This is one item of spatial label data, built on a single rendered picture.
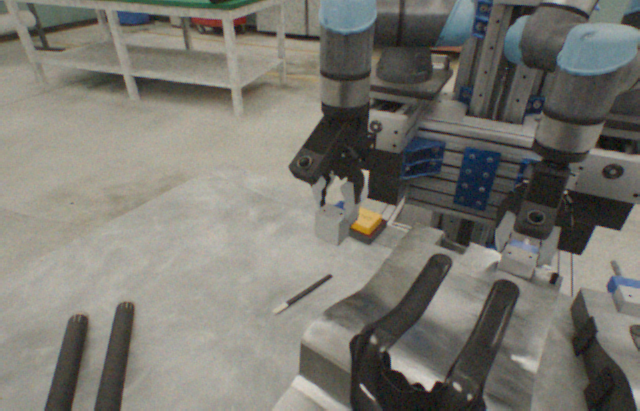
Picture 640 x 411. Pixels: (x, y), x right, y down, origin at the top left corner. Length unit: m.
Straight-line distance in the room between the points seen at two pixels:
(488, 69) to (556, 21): 0.43
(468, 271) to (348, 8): 0.45
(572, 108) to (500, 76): 0.61
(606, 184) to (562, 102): 0.41
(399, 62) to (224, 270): 0.66
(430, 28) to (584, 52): 0.21
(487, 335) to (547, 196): 0.22
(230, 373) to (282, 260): 0.26
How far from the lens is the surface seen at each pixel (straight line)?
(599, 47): 0.61
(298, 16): 6.30
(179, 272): 0.87
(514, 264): 0.75
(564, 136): 0.64
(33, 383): 0.80
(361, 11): 0.57
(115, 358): 0.68
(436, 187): 1.19
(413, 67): 1.11
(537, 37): 0.76
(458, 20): 0.68
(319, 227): 0.72
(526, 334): 0.68
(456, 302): 0.69
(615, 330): 0.80
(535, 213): 0.62
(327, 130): 0.62
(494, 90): 1.23
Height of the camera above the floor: 1.37
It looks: 34 degrees down
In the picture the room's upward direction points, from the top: straight up
